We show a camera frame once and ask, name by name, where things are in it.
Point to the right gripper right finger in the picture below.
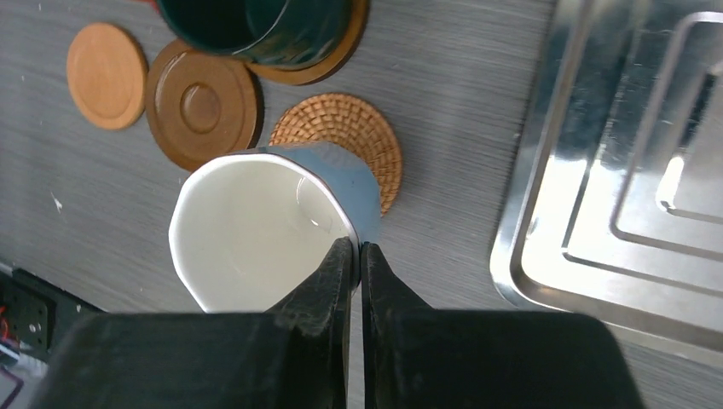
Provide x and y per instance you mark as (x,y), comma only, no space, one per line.
(417,356)

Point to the woven rattan coaster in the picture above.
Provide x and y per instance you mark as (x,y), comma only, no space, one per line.
(353,124)

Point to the white light blue mug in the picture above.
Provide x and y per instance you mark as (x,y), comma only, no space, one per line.
(249,227)

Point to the metal tray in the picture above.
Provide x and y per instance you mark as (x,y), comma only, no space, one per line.
(614,206)

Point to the dark wooden coaster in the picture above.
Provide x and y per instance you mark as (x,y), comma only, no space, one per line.
(200,107)

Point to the light orange wooden coaster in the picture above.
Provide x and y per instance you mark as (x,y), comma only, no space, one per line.
(106,75)

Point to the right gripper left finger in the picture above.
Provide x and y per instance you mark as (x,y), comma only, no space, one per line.
(294,355)

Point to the brown wooden coaster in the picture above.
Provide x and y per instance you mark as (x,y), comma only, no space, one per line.
(325,68)

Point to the dark green mug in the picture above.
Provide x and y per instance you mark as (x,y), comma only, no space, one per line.
(289,34)

